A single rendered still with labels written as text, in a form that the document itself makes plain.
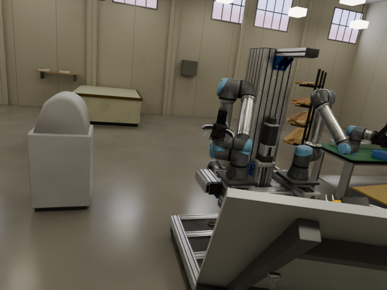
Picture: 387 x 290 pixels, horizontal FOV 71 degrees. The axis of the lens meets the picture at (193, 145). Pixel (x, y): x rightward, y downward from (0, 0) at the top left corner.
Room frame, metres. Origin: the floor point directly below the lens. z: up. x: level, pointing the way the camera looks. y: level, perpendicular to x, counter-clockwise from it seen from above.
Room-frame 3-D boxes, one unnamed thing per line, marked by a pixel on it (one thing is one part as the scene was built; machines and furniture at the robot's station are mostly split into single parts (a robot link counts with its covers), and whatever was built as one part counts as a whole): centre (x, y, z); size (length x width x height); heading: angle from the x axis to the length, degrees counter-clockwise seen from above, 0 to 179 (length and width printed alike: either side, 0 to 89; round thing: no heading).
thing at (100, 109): (8.52, 2.79, 0.42); 2.24 x 1.85 x 0.84; 17
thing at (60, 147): (3.17, 1.59, 0.69); 0.68 x 0.58 x 1.39; 108
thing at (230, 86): (1.79, -0.19, 1.54); 0.15 x 0.12 x 0.55; 81
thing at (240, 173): (1.77, -0.32, 1.21); 0.15 x 0.15 x 0.10
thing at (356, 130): (1.81, -1.07, 1.56); 0.11 x 0.08 x 0.09; 43
